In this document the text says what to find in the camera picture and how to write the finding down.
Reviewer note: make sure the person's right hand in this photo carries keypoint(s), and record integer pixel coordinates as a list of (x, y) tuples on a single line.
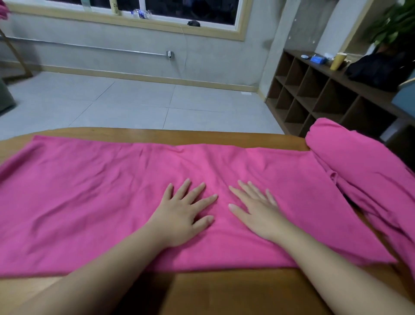
[(262, 217)]

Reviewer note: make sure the person's left hand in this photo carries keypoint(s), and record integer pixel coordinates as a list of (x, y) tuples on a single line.
[(180, 220)]

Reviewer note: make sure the person's right thumb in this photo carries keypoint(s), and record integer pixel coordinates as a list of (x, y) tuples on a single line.
[(238, 213)]

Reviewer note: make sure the person's left little finger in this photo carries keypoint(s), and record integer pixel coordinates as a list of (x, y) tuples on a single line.
[(168, 193)]

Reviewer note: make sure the person's left thumb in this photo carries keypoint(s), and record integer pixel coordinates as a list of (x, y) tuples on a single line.
[(204, 222)]

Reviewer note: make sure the person's right little finger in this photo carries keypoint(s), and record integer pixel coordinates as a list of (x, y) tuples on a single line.
[(271, 198)]

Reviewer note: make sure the person's right middle finger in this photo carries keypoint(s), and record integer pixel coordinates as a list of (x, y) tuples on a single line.
[(246, 189)]

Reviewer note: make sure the person's left middle finger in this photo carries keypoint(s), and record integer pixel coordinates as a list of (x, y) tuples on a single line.
[(197, 193)]

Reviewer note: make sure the pink towel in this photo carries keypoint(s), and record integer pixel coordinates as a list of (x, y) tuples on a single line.
[(97, 194)]

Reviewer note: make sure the person's left forearm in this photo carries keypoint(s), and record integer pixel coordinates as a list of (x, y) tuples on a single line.
[(97, 272)]

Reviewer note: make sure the person's right forearm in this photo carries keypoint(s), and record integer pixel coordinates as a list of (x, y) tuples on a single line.
[(330, 272)]

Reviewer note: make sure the crumpled pink cloth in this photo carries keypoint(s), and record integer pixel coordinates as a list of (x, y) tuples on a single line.
[(356, 155)]

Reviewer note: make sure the dark wooden cubby shelf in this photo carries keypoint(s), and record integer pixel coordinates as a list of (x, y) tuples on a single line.
[(324, 94)]

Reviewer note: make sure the small blue box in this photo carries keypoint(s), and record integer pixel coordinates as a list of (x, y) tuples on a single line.
[(317, 59)]

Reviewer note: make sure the yellow paper cup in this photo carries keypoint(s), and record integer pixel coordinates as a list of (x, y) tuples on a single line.
[(337, 61)]

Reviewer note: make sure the black bag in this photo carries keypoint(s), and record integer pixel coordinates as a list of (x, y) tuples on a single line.
[(379, 71)]

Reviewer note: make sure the blue-grey chair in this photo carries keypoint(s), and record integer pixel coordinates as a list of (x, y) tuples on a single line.
[(407, 95)]

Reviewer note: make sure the small black object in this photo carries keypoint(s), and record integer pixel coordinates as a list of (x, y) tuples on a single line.
[(194, 23)]

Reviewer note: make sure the clear plastic bottle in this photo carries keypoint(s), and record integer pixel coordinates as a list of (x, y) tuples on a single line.
[(141, 14)]

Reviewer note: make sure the wooden framed window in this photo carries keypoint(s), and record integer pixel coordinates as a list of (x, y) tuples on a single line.
[(194, 9)]

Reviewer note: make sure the grey bin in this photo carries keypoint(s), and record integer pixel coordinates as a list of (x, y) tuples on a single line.
[(5, 97)]

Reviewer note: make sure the light wooden stand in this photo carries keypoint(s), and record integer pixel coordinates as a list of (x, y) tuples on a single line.
[(18, 53)]

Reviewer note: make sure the green potted plant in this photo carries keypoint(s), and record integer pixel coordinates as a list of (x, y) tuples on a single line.
[(395, 22)]

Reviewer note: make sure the pink hanging cloth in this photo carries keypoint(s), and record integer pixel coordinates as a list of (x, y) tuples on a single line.
[(3, 9)]

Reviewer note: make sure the grey wall socket box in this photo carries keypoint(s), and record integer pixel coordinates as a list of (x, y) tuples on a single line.
[(170, 54)]

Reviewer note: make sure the grey wall conduit pipe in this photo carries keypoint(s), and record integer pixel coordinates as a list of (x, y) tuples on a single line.
[(81, 47)]

